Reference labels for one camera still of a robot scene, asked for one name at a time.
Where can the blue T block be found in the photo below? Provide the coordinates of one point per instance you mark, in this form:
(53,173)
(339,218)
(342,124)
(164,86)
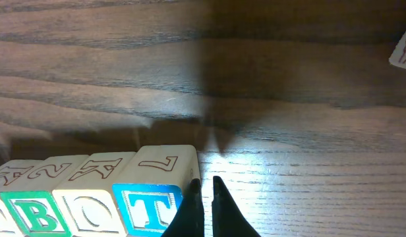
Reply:
(151,187)

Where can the green B block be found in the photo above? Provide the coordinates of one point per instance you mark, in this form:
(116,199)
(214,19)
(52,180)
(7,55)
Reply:
(34,208)

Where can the yellow O block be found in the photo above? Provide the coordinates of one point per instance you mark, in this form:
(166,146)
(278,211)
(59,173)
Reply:
(13,176)
(85,197)

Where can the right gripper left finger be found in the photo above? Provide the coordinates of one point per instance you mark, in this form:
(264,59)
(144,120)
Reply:
(189,219)

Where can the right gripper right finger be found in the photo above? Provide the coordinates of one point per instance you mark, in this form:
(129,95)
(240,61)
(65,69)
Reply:
(227,220)

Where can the green J block right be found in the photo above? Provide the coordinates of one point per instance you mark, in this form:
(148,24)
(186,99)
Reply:
(398,57)

